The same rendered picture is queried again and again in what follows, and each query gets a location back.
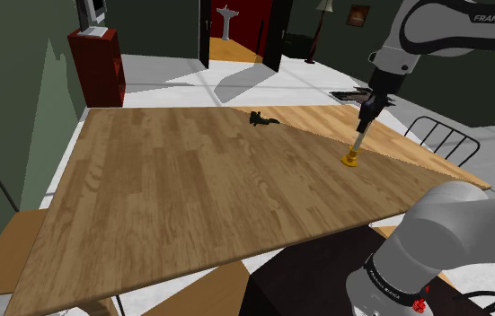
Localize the floor lamp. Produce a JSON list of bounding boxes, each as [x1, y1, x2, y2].
[[304, 0, 336, 65]]

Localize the dark low cabinet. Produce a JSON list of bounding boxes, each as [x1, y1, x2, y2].
[[281, 31, 314, 60]]

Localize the black door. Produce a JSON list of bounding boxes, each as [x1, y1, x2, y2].
[[198, 0, 295, 74]]

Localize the small black figure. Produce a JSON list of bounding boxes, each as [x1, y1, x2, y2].
[[249, 110, 281, 128]]

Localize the dark robot stand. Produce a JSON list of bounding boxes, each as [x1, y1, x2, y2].
[[238, 224, 493, 316]]

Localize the wooden table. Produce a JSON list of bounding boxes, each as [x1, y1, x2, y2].
[[4, 104, 492, 316]]

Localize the wooden chair seat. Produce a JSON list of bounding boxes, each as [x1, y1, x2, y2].
[[140, 259, 252, 316]]

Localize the red cabinet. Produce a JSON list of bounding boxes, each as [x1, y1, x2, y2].
[[66, 0, 127, 109]]

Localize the brown wall picture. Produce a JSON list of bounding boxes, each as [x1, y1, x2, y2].
[[345, 4, 372, 29]]

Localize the black wire back chair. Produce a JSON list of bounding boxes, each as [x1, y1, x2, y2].
[[0, 139, 49, 302], [370, 115, 482, 288]]

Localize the white pedestal sink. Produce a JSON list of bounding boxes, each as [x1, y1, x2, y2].
[[216, 4, 240, 42]]

